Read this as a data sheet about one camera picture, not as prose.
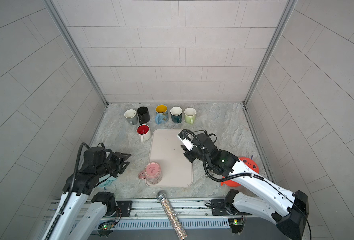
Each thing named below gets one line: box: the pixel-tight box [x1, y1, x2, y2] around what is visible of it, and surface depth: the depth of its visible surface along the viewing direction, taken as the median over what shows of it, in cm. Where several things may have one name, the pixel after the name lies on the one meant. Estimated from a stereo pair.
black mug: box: [136, 106, 151, 125], surface depth 103 cm
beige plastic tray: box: [145, 129, 194, 187], surface depth 86 cm
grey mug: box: [124, 109, 138, 126], surface depth 99 cm
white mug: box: [136, 124, 151, 143], surface depth 95 cm
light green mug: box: [184, 107, 196, 125], surface depth 101 cm
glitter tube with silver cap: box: [156, 190, 188, 240], surface depth 68 cm
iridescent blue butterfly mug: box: [155, 104, 169, 125], surface depth 101 cm
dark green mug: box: [170, 106, 183, 124], surface depth 101 cm
